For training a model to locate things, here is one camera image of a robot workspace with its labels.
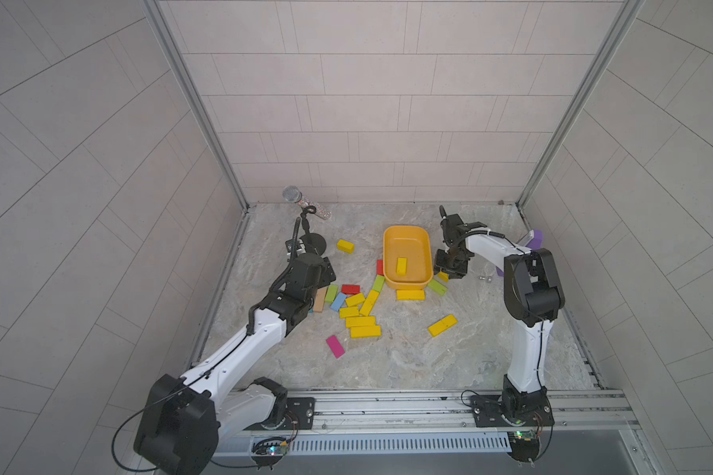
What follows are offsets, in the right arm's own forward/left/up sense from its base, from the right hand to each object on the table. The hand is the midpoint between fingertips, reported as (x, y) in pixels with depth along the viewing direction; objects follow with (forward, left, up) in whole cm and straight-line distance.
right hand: (438, 269), depth 99 cm
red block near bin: (+1, +20, +2) cm, 20 cm away
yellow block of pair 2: (-20, +26, 0) cm, 32 cm away
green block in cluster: (-8, +36, +2) cm, 37 cm away
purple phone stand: (-4, -25, +16) cm, 30 cm away
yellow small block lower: (-14, +30, +2) cm, 34 cm away
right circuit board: (-48, -11, -2) cm, 49 cm away
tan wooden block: (-10, +39, +3) cm, 41 cm away
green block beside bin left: (-5, +21, +2) cm, 21 cm away
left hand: (-4, +37, +15) cm, 40 cm away
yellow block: (+10, +30, +3) cm, 32 cm away
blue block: (-11, +33, +3) cm, 35 cm away
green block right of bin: (-7, +2, +1) cm, 7 cm away
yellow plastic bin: (+10, +7, +3) cm, 13 cm away
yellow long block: (+1, +13, +3) cm, 13 cm away
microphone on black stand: (+9, +43, +29) cm, 53 cm away
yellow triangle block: (-5, 0, +3) cm, 6 cm away
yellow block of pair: (-17, +28, +1) cm, 33 cm away
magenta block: (-23, +34, 0) cm, 41 cm away
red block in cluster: (-6, +30, +2) cm, 30 cm away
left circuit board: (-46, +48, +3) cm, 67 cm away
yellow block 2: (-20, +3, +1) cm, 20 cm away
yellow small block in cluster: (-10, +28, +2) cm, 30 cm away
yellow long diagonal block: (-11, +24, +2) cm, 27 cm away
